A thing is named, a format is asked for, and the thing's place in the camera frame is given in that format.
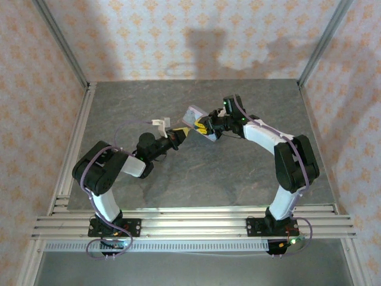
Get circuit board with green LED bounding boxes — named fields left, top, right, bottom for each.
left=101, top=237, right=133, bottom=250
left=276, top=237, right=306, bottom=250

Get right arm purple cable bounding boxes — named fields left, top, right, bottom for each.
left=233, top=95, right=313, bottom=257

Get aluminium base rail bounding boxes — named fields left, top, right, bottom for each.
left=31, top=204, right=358, bottom=240

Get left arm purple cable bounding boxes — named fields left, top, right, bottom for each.
left=80, top=119, right=154, bottom=262

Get aluminium table side rail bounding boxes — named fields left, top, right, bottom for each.
left=298, top=84, right=367, bottom=286
left=16, top=82, right=98, bottom=286

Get light blue pouch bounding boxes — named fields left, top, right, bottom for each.
left=182, top=104, right=223, bottom=144

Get white slotted cable duct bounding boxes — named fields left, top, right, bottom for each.
left=44, top=240, right=270, bottom=253

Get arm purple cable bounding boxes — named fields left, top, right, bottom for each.
left=233, top=95, right=313, bottom=257
left=80, top=119, right=154, bottom=262

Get aluminium frame post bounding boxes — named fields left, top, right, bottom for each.
left=297, top=0, right=354, bottom=87
left=32, top=0, right=90, bottom=88

